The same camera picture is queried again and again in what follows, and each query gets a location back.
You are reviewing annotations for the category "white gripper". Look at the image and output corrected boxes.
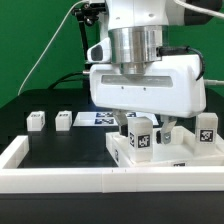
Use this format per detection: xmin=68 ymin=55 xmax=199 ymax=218
xmin=90 ymin=55 xmax=206 ymax=144

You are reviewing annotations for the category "white square table top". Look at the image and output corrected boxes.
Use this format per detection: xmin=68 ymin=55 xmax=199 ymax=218
xmin=106 ymin=126 xmax=224 ymax=167

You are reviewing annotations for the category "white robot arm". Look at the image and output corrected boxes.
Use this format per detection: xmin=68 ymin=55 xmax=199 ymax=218
xmin=88 ymin=0 xmax=224 ymax=144

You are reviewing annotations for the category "white sheet with tags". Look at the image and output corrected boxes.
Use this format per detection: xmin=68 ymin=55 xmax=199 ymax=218
xmin=73 ymin=111 xmax=158 ymax=127

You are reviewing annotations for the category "white U-shaped fence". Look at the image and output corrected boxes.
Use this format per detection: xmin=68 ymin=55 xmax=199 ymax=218
xmin=0 ymin=135 xmax=224 ymax=194

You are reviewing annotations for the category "black cable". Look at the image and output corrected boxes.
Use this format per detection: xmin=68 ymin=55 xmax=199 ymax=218
xmin=48 ymin=71 xmax=91 ymax=90

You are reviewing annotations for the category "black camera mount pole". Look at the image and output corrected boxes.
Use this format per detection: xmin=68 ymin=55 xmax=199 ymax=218
xmin=71 ymin=2 xmax=106 ymax=69

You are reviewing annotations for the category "white cable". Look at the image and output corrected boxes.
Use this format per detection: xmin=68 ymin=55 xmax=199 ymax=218
xmin=17 ymin=0 xmax=88 ymax=97

